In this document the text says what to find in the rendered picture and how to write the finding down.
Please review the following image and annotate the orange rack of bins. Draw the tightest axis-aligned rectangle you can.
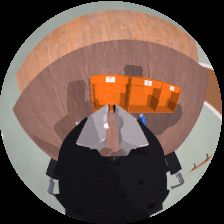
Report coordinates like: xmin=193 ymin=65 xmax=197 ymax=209
xmin=90 ymin=75 xmax=181 ymax=112

